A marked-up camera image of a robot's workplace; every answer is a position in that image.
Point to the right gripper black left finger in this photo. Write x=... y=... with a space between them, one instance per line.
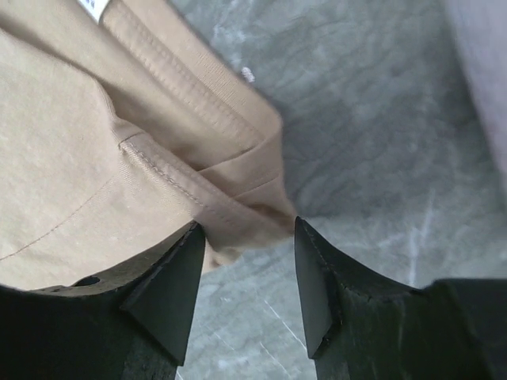
x=131 y=321

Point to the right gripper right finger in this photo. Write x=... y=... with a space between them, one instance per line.
x=359 y=324

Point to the tan t-shirt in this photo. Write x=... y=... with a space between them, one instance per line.
x=119 y=126

